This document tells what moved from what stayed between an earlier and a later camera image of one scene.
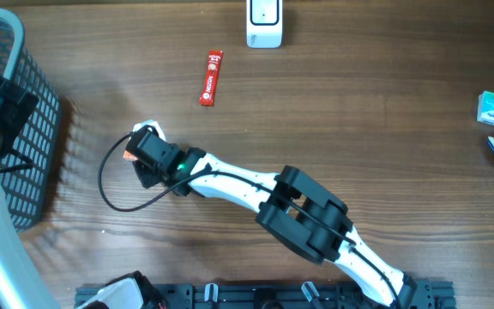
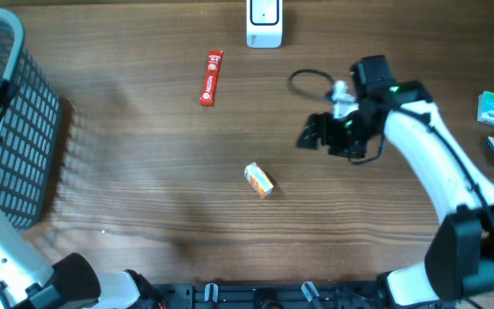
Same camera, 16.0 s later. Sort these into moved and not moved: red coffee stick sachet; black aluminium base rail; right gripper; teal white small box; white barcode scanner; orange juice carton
Moved: orange juice carton; right gripper
Not moved: black aluminium base rail; white barcode scanner; teal white small box; red coffee stick sachet
